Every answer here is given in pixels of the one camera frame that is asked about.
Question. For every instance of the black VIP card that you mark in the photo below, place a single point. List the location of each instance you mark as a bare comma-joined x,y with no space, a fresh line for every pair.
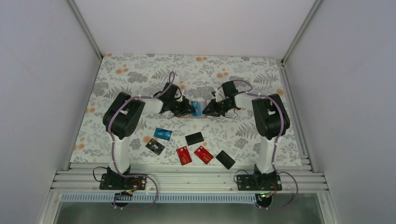
155,146

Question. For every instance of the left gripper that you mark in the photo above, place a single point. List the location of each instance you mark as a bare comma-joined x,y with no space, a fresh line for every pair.
186,106

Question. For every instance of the red vip card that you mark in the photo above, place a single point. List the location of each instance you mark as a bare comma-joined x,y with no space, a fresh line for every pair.
203,154
184,155

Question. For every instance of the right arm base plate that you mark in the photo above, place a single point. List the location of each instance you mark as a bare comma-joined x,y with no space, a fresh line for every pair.
249,183

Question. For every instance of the floral table mat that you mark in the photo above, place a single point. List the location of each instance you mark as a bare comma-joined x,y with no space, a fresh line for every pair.
197,77

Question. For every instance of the blue VIP card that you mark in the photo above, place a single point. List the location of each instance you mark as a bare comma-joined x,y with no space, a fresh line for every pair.
198,106

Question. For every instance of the red VIP card left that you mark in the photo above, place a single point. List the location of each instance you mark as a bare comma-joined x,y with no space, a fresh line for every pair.
184,155

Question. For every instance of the brown leather card holder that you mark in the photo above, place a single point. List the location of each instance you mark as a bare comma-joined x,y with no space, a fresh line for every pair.
188,116

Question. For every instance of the blue card upper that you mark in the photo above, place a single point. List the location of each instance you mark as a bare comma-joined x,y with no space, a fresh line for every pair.
162,134

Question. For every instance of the black card centre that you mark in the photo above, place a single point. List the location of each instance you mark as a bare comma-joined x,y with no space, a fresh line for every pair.
194,138

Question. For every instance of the red VIP card right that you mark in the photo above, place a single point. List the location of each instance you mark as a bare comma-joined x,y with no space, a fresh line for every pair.
203,154

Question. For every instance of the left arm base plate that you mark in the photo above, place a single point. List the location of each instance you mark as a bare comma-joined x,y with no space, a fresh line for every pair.
116,182

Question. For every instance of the black card right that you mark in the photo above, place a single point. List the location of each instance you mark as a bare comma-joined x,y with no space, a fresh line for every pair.
225,159

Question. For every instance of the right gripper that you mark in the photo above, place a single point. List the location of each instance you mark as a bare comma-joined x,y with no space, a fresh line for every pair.
213,111

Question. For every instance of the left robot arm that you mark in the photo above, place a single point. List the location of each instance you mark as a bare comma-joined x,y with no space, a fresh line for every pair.
123,116

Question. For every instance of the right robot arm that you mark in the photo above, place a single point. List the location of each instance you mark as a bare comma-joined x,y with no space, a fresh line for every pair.
271,118

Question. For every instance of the aluminium rail frame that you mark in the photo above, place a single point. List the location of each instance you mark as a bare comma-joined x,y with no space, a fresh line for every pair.
188,194

